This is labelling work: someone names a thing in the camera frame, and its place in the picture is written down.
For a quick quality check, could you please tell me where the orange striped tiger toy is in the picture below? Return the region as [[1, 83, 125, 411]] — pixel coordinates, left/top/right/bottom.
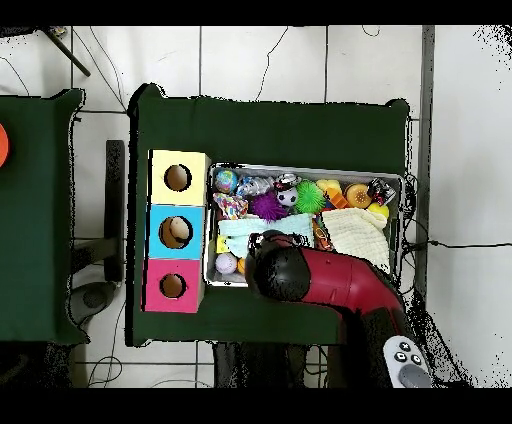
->
[[312, 218, 334, 252]]

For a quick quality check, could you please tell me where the shallow metal mesh bin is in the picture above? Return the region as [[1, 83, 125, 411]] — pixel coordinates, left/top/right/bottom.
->
[[202, 161, 404, 296]]

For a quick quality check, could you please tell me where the wooden box with three holes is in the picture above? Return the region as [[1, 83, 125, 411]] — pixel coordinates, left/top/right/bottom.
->
[[140, 149, 212, 314]]

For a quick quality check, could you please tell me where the mint green waffle cloth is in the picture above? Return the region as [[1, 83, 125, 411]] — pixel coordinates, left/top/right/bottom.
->
[[217, 212, 315, 259]]

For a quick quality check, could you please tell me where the purple spiky ball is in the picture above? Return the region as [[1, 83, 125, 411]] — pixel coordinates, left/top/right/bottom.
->
[[249, 190, 289, 223]]

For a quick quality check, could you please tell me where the green spiky ball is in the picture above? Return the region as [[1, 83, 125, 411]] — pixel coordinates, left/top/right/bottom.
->
[[294, 179, 327, 215]]

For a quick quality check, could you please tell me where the silver toy robot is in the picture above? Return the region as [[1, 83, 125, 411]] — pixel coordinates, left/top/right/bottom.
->
[[235, 175, 276, 198]]

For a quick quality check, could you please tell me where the colourful heart print cloth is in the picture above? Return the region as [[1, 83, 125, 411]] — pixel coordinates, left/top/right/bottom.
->
[[212, 192, 250, 221]]

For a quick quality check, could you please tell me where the white baseball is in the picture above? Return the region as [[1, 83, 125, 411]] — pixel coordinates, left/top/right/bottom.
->
[[214, 252, 239, 276]]

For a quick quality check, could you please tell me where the orange plastic block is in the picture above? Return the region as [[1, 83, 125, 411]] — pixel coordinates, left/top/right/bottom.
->
[[323, 186, 350, 210]]

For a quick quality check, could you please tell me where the cream waffle cloth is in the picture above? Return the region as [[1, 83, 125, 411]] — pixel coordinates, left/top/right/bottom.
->
[[320, 207, 392, 274]]

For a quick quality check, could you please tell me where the globe print ball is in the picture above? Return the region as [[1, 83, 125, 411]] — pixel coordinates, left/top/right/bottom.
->
[[214, 168, 240, 195]]

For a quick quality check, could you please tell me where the toy burger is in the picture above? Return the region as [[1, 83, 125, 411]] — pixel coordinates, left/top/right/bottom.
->
[[344, 182, 373, 210]]

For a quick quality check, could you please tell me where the dark green table cloth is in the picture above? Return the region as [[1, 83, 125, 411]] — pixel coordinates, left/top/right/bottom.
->
[[0, 88, 90, 346], [125, 82, 411, 348]]

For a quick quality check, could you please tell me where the black upright panel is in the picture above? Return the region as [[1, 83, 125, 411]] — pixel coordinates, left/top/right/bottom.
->
[[103, 139, 127, 283]]

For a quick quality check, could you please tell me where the grey round chair base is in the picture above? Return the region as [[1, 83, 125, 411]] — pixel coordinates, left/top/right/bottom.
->
[[68, 280, 118, 326]]

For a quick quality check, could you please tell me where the black slanted rod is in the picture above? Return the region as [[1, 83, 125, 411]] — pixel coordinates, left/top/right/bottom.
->
[[39, 26, 92, 78]]

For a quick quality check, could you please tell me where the orange disc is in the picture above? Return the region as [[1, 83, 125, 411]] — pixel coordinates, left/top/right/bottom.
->
[[0, 122, 10, 168]]

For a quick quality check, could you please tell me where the black cable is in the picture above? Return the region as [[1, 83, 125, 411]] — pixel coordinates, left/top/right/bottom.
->
[[403, 238, 512, 250]]

